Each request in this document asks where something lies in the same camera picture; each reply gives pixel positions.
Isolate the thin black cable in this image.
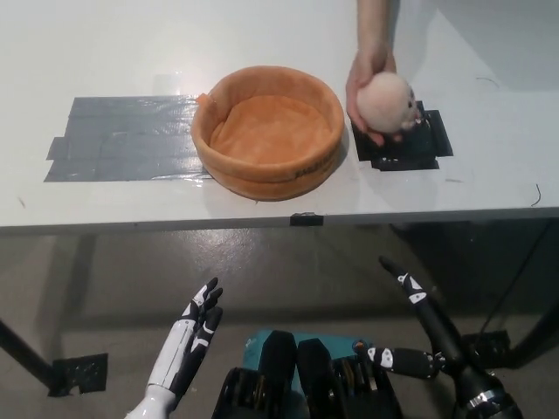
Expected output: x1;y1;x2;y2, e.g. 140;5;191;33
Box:
480;221;552;338

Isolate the robot torso black teal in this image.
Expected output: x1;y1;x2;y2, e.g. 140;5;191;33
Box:
209;330;405;419

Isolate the grey duct tape patch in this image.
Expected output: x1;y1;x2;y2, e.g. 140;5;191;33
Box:
43;96;210;182

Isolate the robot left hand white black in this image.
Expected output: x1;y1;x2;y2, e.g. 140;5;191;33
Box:
126;277;224;419

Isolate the pale pink plush dumpling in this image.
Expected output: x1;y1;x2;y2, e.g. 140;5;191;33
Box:
356;72;423;134

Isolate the person's bare hand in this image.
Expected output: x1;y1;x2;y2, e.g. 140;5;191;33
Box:
345;48;405;148

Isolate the black curved table leg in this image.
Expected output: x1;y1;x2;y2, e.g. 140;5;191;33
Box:
509;300;559;368

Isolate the black tape square patch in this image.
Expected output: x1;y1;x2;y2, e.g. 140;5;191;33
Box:
351;100;454;172

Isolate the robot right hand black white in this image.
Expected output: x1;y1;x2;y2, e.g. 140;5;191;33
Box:
356;256;500;405

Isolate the orange soft round basket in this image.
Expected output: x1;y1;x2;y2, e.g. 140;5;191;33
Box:
190;65;346;202

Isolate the black slanted table leg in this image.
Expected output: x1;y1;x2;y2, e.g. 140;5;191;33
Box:
0;318;58;394

